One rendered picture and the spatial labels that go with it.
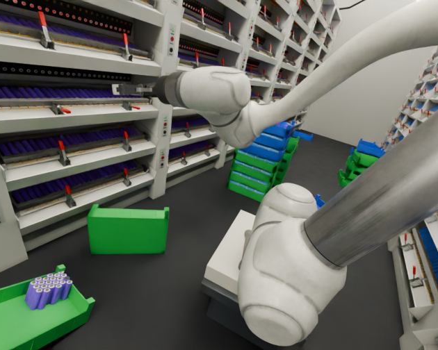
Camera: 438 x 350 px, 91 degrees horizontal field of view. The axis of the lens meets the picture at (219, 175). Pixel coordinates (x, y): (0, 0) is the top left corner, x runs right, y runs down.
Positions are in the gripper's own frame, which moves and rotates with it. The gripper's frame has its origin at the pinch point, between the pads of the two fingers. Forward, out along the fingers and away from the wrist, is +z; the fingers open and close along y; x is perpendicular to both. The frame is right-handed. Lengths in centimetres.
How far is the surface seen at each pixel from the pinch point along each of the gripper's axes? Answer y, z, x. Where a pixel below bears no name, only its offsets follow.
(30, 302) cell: -37, 8, -61
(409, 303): 56, -97, -84
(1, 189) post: -32, 25, -30
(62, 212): -17, 29, -46
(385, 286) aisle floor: 66, -90, -87
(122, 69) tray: 11.3, 18.1, 7.5
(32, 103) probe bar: -18.0, 24.7, -4.4
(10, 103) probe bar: -23.4, 24.7, -4.5
